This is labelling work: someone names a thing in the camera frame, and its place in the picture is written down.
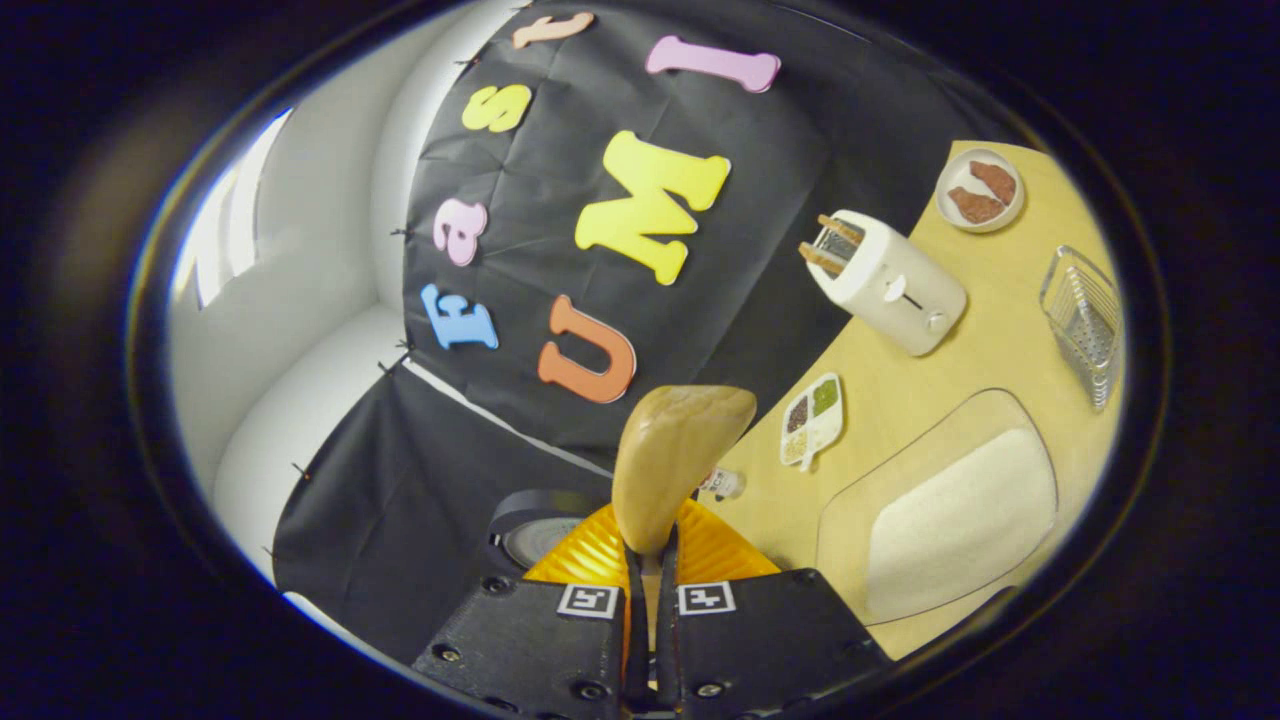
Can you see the dark grey rice cooker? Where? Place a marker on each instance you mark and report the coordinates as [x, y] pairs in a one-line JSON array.
[[535, 540]]

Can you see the brown meat piece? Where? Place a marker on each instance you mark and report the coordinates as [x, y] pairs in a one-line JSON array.
[[995, 182], [975, 206]]

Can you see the long ceiling light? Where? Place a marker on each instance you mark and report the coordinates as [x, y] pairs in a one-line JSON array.
[[235, 220]]

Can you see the white divided condiment dish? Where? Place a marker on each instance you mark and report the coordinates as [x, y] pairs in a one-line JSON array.
[[812, 420]]

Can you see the toast slice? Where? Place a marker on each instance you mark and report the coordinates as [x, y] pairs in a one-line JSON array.
[[820, 259], [840, 229]]

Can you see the black backdrop cloth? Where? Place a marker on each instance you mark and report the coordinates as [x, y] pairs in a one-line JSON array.
[[540, 200]]

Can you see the clear plastic rice box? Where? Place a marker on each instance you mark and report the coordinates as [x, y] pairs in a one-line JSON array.
[[900, 440]]

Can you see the wooden spoon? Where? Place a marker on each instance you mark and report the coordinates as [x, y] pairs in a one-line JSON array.
[[670, 450]]

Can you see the white toaster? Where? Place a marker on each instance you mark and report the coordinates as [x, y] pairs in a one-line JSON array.
[[900, 290]]

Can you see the small plastic bottle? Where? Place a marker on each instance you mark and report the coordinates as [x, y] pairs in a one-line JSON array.
[[722, 484]]

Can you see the white round plate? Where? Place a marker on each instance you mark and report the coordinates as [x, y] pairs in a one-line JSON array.
[[957, 170]]

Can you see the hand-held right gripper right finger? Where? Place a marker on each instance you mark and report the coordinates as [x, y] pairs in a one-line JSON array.
[[770, 640]]

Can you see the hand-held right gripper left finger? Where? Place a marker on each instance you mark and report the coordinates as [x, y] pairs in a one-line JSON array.
[[540, 650]]

